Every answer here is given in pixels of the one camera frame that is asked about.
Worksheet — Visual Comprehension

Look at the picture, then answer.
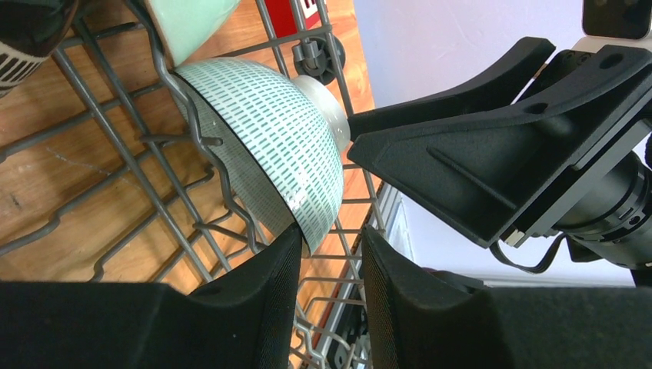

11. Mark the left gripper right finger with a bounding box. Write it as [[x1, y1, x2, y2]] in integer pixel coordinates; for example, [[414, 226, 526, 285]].
[[361, 226, 651, 368]]

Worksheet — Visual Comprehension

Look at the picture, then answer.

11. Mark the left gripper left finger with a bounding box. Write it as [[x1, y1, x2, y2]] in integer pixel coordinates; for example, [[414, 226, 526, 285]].
[[1, 224, 302, 368]]

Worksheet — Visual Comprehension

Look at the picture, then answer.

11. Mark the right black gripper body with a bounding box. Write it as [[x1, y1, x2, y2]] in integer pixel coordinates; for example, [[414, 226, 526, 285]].
[[555, 152, 651, 285]]

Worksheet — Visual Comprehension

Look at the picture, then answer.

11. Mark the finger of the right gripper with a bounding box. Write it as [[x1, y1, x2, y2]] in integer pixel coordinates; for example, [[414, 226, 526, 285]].
[[348, 45, 651, 248], [348, 37, 555, 141]]

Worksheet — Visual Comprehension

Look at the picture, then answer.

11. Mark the light blue striped bowl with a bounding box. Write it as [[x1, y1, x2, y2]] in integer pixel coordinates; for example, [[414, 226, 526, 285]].
[[173, 58, 344, 257]]

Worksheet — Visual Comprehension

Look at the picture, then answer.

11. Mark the mint green bowl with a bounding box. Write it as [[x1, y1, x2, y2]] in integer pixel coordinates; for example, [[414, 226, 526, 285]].
[[144, 0, 241, 67]]

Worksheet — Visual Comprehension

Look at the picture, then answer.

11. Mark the red toy block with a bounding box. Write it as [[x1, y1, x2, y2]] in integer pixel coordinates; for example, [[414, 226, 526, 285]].
[[264, 0, 321, 38]]

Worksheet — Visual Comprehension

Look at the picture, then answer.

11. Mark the black patterned bowl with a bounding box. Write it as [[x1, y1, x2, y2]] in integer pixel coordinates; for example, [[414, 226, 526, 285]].
[[1, 0, 79, 97]]

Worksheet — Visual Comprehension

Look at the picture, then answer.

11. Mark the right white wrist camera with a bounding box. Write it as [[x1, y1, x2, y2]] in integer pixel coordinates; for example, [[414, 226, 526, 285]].
[[572, 0, 651, 52]]

